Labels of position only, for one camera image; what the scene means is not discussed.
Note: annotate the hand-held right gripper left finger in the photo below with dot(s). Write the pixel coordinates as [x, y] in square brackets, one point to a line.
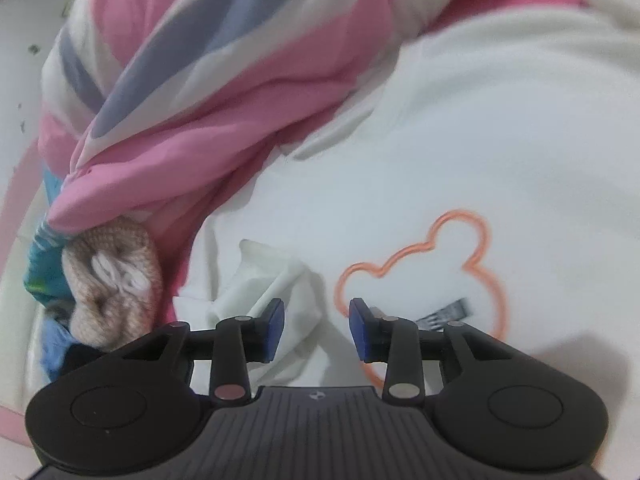
[272, 332]

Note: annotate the pink floral duvet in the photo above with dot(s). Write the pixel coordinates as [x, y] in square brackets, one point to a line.
[225, 85]

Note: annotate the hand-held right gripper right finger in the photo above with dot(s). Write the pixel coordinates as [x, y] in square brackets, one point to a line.
[359, 332]

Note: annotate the beige checked knit garment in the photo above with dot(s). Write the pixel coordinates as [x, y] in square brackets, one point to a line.
[115, 285]

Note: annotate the blue cloth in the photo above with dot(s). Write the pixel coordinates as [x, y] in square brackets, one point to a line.
[52, 350]

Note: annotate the pink and white padded headboard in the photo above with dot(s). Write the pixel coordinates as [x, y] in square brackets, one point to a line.
[15, 350]

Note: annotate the white sweatshirt orange bear print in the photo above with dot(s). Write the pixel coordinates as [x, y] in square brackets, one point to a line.
[475, 150]

